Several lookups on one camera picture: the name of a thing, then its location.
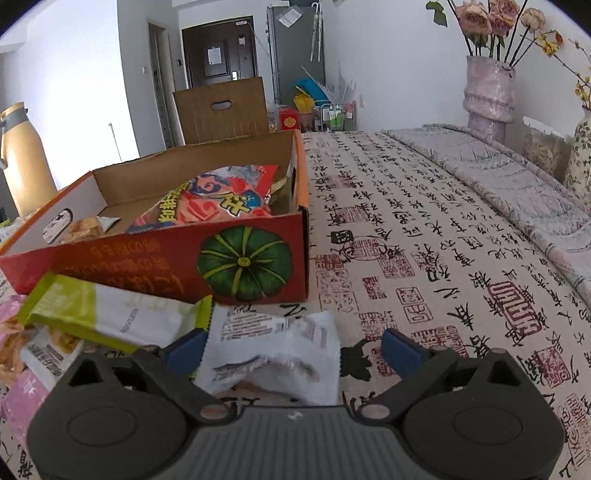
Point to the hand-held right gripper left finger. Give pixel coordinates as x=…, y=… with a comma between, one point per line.
x=187, y=351

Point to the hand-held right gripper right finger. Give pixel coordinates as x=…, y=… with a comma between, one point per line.
x=401, y=353

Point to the white snack packet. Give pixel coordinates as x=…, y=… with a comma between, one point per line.
x=277, y=350

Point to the red cardboard box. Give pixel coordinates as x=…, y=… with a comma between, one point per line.
x=152, y=263

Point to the green long snack packet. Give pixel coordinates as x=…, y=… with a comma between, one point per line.
x=92, y=309

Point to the red blue chip bag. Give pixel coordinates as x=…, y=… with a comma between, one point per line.
x=217, y=198

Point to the orange cracker snack packet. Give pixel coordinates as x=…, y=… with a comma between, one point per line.
x=85, y=228

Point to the pink snack packet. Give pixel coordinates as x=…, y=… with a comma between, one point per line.
x=11, y=309
x=25, y=397

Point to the pale yellow snack packet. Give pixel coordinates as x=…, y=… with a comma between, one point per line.
x=278, y=189

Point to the grey quilted blanket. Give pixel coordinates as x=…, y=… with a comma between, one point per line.
x=508, y=184

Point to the brown cardboard panel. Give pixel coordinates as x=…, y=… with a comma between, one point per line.
x=240, y=120

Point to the yellow thermos jug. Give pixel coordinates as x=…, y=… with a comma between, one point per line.
x=27, y=170

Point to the red gift box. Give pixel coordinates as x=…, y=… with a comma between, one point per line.
x=289, y=120

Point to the pink textured vase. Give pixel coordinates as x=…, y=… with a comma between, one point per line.
x=489, y=101

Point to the yellow bag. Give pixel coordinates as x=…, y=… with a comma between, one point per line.
x=304, y=104

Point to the pale feather bundle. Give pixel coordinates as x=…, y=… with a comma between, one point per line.
x=344, y=90

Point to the floral print vase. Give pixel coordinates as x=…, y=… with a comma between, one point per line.
x=581, y=152

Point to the blue plastic item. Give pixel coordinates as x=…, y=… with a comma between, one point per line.
x=307, y=87

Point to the white paper notice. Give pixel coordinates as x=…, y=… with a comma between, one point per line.
x=213, y=54

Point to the dark brown door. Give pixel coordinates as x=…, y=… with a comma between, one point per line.
x=231, y=50

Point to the white folded umbrella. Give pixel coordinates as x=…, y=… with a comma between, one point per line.
x=315, y=32

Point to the yellow flower sprig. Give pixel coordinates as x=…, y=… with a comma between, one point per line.
x=554, y=46

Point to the dried pink rose bouquet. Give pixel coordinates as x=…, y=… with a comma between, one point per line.
x=489, y=18

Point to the white paper sheet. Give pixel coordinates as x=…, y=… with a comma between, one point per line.
x=290, y=17

